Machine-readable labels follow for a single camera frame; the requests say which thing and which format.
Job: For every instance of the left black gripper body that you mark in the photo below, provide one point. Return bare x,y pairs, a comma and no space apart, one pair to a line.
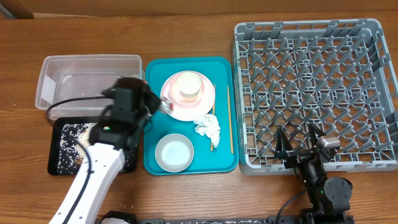
148,104

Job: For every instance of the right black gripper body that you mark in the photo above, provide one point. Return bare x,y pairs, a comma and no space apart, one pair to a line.
299,157

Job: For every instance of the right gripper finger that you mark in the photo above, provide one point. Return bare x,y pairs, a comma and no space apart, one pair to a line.
282,144
315,134

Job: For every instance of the red foil snack wrapper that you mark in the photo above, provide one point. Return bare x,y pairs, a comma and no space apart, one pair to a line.
165,106

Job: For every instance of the white paper cup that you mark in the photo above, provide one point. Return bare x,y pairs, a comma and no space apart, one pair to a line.
189,83

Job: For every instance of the grey small bowl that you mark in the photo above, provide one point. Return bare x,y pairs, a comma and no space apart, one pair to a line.
174,153

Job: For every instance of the white napkin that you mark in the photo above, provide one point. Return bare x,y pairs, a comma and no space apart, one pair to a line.
204,127

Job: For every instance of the white rice pile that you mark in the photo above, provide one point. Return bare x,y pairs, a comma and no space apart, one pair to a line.
72,136

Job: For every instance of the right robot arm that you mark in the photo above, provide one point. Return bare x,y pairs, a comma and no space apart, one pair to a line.
329,197

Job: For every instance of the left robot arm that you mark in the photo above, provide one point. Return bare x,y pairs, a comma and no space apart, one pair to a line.
112,140

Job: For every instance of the grey dishwasher rack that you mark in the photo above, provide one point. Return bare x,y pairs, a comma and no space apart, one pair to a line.
336,74

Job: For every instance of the small pink bowl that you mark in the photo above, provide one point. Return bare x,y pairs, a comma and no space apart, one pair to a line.
183,99

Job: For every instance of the large pink plate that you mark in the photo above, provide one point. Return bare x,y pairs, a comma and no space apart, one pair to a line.
188,111

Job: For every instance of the clear plastic bin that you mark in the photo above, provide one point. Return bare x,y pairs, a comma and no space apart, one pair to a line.
64,77

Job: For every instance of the black plastic tray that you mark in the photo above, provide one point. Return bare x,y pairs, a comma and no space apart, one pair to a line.
53,167

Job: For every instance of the right wooden chopstick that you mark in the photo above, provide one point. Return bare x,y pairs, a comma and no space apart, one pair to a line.
230,123

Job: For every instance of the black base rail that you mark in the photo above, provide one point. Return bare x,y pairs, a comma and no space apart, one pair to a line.
123,217

